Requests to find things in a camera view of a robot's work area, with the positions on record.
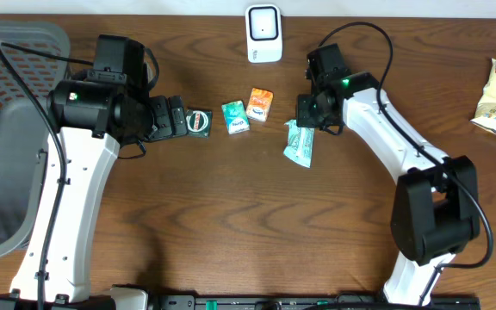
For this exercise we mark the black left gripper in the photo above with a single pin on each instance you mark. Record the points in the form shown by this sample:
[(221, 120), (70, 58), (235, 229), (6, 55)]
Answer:
[(163, 108)]

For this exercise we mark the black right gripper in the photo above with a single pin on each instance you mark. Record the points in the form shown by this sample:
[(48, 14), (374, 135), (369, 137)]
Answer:
[(302, 120)]

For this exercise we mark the green Zam-Buk box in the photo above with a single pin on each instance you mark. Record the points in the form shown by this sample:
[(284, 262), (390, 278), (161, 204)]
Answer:
[(199, 122)]

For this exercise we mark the teal wrapper pack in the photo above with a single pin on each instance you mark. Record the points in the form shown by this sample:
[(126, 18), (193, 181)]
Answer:
[(299, 146)]

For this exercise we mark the teal tissue pack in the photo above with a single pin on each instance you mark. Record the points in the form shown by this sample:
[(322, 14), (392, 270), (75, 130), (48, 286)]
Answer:
[(235, 117)]

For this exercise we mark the orange tissue pack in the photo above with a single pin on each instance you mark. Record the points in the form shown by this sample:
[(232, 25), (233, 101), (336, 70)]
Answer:
[(259, 104)]

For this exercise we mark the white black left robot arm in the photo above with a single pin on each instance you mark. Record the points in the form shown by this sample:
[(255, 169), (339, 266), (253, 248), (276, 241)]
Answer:
[(89, 119)]

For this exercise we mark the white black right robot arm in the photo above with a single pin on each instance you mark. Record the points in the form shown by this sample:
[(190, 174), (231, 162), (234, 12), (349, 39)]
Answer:
[(433, 216)]

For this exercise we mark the white barcode scanner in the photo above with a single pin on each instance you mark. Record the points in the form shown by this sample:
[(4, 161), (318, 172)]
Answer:
[(263, 27)]

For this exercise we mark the grey plastic mesh basket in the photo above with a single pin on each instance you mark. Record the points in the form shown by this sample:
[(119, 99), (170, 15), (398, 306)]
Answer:
[(23, 137)]

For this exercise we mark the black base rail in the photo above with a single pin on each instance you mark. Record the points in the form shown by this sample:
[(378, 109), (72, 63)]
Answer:
[(345, 300)]

